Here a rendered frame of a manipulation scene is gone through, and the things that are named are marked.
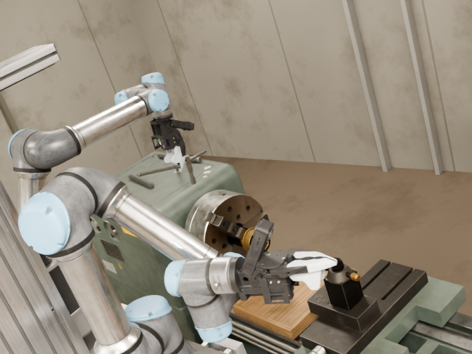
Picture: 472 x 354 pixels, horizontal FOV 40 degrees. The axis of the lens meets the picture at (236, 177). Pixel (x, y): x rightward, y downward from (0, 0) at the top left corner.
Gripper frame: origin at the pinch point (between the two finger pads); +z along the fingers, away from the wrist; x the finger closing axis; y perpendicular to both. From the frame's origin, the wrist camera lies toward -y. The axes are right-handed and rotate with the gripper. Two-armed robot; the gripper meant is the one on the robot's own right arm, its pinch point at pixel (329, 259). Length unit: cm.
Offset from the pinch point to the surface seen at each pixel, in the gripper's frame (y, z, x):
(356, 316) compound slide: 49, -16, -57
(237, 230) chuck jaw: 32, -64, -91
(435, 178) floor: 114, -27, -335
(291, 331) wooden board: 60, -42, -66
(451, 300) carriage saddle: 56, 9, -76
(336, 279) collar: 37, -20, -59
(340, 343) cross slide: 54, -21, -52
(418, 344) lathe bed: 68, -3, -71
